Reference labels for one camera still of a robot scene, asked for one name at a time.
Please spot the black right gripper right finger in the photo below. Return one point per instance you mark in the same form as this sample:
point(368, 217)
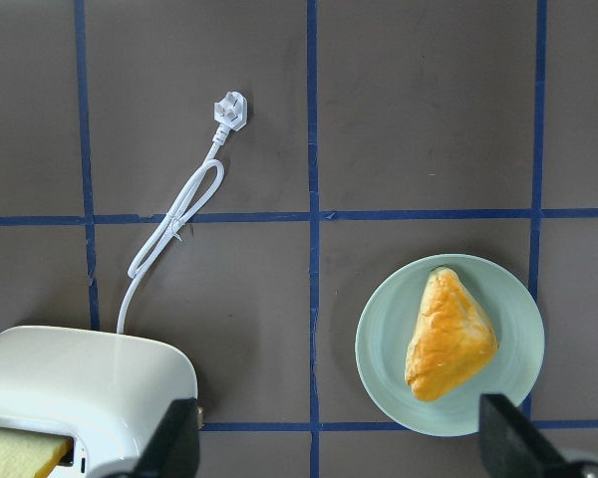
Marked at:
point(510, 446)

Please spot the toast slice in toaster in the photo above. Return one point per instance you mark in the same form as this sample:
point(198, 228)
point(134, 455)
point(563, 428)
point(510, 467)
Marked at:
point(31, 454)

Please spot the triangular golden pastry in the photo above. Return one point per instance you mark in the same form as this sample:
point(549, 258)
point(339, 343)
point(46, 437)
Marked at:
point(453, 338)

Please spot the white toaster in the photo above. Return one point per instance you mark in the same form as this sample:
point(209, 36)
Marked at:
point(108, 393)

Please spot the light green plate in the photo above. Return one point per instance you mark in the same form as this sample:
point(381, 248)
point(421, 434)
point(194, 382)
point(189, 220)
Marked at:
point(387, 324)

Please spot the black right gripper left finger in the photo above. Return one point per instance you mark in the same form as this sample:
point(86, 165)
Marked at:
point(173, 450)

